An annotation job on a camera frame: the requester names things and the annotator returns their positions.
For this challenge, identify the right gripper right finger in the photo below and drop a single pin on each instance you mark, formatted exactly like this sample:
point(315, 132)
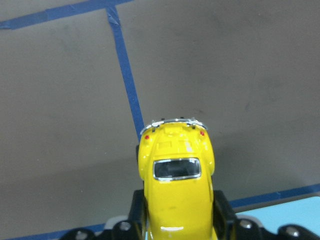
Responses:
point(224, 218)

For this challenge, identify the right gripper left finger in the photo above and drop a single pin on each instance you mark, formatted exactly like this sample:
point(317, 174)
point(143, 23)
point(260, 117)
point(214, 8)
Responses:
point(137, 212)

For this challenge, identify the yellow toy beetle car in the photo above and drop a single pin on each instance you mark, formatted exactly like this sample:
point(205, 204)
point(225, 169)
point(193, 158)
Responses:
point(176, 162)

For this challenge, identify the turquoise plastic bin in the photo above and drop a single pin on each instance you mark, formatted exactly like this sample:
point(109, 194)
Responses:
point(303, 212)

